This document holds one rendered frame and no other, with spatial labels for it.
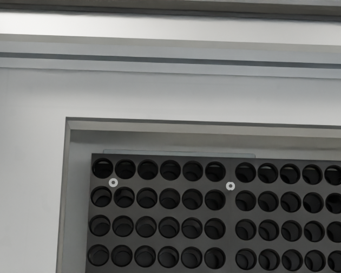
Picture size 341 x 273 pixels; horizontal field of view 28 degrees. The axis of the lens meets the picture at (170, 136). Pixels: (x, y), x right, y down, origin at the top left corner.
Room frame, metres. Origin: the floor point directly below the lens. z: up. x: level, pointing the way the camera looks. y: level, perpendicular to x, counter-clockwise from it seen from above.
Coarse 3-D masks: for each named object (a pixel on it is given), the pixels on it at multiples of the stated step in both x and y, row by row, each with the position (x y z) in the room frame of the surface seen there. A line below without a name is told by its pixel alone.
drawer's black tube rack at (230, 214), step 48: (96, 192) 0.08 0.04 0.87; (144, 192) 0.08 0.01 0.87; (192, 192) 0.08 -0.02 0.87; (240, 192) 0.08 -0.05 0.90; (288, 192) 0.09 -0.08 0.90; (336, 192) 0.09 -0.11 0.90; (96, 240) 0.04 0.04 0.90; (144, 240) 0.05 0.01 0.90; (192, 240) 0.05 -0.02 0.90; (240, 240) 0.05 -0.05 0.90; (288, 240) 0.06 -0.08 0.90; (336, 240) 0.07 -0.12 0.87
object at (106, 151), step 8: (104, 152) 0.11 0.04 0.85; (112, 152) 0.11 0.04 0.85; (120, 152) 0.11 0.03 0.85; (128, 152) 0.11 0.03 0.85; (136, 152) 0.11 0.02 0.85; (144, 152) 0.11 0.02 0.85; (152, 152) 0.11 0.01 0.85; (160, 152) 0.11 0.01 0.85; (168, 152) 0.12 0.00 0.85; (176, 152) 0.12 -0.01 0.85; (184, 152) 0.12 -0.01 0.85; (192, 152) 0.12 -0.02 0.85; (200, 152) 0.12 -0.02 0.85; (208, 152) 0.12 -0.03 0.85
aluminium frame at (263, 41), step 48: (0, 0) 0.15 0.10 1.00; (48, 0) 0.15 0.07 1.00; (0, 48) 0.13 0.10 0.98; (48, 48) 0.13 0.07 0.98; (96, 48) 0.13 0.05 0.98; (144, 48) 0.14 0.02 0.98; (192, 48) 0.14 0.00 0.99; (240, 48) 0.14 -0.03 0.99; (288, 48) 0.15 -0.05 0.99; (336, 48) 0.15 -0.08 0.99
